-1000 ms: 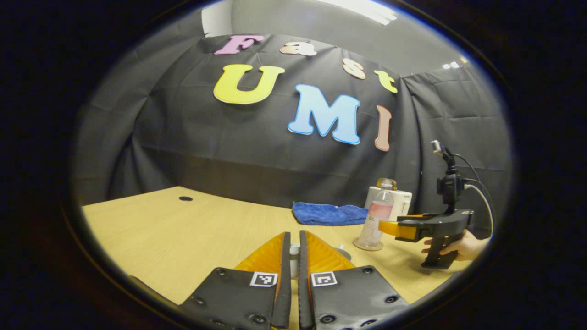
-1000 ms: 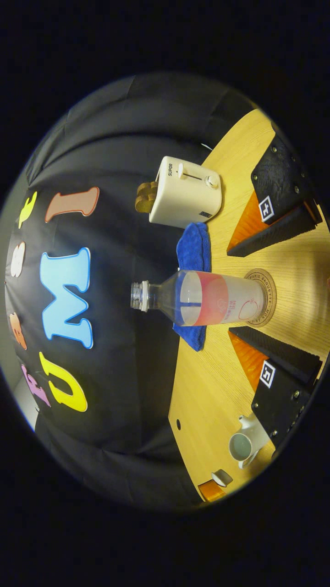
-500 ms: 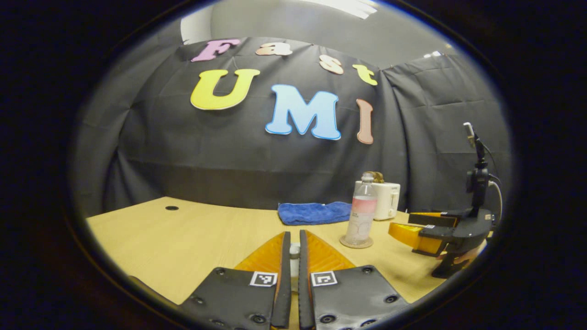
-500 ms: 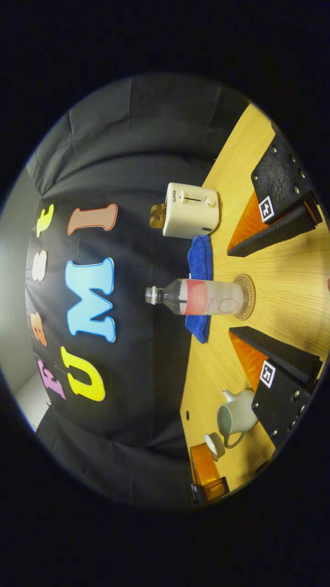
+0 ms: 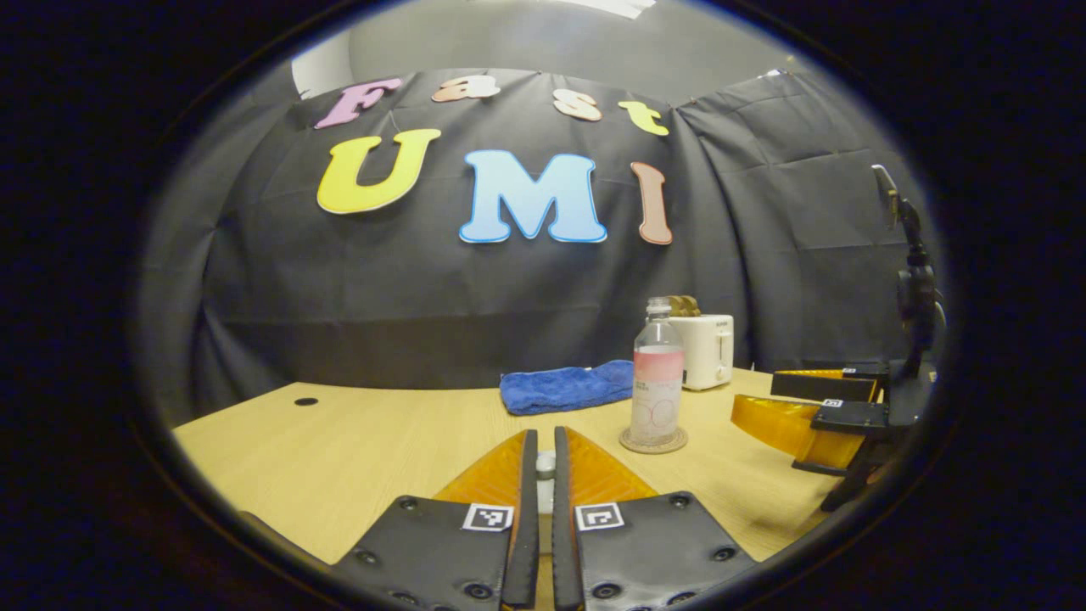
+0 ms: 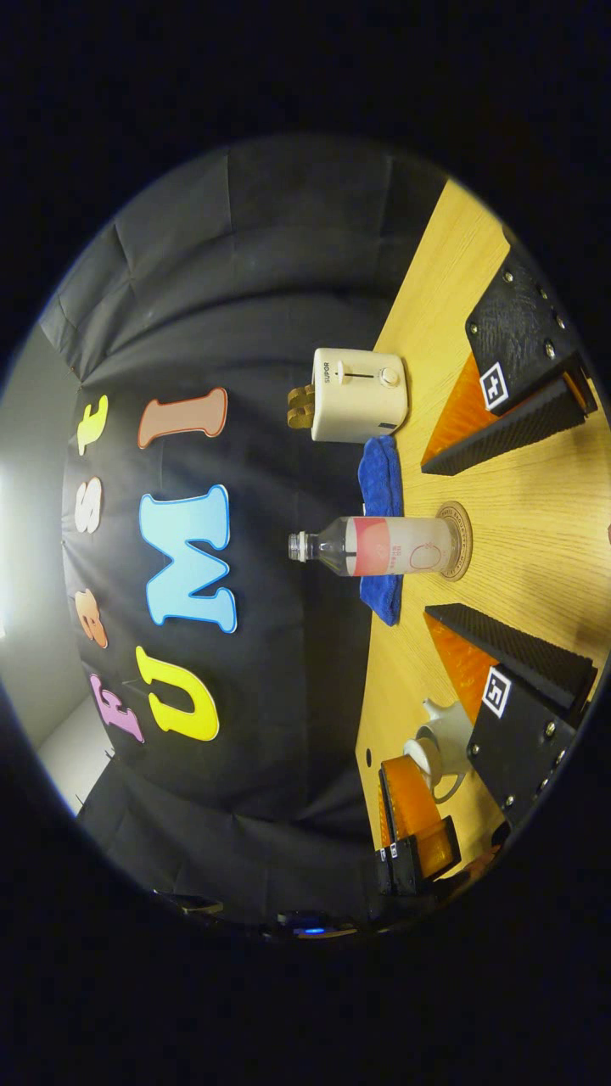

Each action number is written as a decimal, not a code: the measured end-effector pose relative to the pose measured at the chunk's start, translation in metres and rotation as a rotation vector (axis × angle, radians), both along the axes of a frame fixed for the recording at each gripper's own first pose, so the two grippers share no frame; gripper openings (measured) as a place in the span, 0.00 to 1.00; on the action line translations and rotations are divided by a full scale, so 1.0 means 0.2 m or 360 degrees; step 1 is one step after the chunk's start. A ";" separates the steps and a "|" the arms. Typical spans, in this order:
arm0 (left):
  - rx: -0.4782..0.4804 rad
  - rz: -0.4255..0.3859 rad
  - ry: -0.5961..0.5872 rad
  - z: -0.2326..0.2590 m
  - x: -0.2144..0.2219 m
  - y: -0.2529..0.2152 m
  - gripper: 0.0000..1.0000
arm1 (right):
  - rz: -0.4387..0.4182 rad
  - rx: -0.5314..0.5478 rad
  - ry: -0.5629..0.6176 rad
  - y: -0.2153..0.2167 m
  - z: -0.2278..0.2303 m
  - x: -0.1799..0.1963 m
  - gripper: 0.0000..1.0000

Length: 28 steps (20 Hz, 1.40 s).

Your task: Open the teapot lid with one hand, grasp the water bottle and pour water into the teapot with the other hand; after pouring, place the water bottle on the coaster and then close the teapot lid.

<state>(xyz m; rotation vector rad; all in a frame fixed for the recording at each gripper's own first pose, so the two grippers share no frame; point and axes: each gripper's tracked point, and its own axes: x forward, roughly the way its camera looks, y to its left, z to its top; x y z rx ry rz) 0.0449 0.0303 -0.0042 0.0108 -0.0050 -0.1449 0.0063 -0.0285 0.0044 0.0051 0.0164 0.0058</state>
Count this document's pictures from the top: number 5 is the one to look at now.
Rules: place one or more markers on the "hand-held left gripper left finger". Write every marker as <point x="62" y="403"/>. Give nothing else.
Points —
<point x="530" y="526"/>

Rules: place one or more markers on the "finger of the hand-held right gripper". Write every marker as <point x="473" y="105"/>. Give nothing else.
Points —
<point x="848" y="416"/>
<point x="823" y="386"/>

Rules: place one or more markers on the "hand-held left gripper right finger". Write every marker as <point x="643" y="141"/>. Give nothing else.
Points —
<point x="561" y="543"/>

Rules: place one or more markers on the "round brown coaster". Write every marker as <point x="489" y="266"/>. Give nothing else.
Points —
<point x="679" y="444"/>

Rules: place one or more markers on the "clear water bottle pink label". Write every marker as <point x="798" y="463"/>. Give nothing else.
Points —
<point x="657" y="390"/>

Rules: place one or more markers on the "white toaster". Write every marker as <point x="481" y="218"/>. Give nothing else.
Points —
<point x="708" y="352"/>

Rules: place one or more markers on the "blue towel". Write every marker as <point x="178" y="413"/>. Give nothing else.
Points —
<point x="564" y="388"/>

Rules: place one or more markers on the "brown toast slice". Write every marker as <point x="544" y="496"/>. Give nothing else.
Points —
<point x="693" y="306"/>
<point x="679" y="305"/>

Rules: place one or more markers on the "black backdrop cloth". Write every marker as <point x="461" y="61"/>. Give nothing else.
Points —
<point x="424" y="297"/>

